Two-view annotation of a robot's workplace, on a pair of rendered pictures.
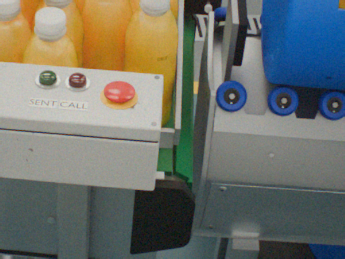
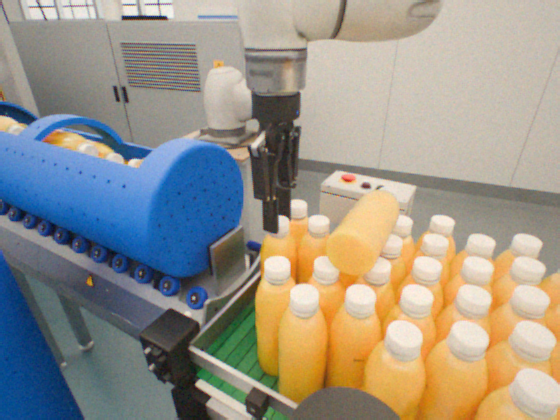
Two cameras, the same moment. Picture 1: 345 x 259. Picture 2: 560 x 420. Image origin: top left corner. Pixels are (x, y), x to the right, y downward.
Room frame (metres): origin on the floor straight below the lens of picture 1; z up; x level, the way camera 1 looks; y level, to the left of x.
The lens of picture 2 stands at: (1.53, 0.24, 1.43)
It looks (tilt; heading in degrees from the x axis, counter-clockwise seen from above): 30 degrees down; 209
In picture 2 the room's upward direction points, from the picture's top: straight up
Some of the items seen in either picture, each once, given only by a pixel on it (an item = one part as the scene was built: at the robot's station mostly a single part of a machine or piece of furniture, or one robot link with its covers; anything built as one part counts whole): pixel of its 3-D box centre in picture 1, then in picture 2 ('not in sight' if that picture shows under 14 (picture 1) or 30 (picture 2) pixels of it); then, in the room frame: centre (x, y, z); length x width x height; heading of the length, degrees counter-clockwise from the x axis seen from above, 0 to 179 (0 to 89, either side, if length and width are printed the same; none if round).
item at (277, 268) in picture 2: not in sight; (277, 267); (1.18, 0.03, 1.11); 0.04 x 0.04 x 0.02
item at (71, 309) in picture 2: not in sight; (68, 300); (0.98, -1.20, 0.31); 0.06 x 0.06 x 0.63; 89
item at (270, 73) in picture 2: not in sight; (276, 71); (1.06, -0.03, 1.37); 0.09 x 0.09 x 0.06
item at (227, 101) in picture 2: not in sight; (226, 97); (0.39, -0.64, 1.18); 0.18 x 0.16 x 0.22; 131
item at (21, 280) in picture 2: not in sight; (36, 320); (1.12, -1.20, 0.31); 0.06 x 0.06 x 0.63; 89
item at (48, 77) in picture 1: (48, 77); not in sight; (0.80, 0.09, 1.11); 0.02 x 0.02 x 0.01
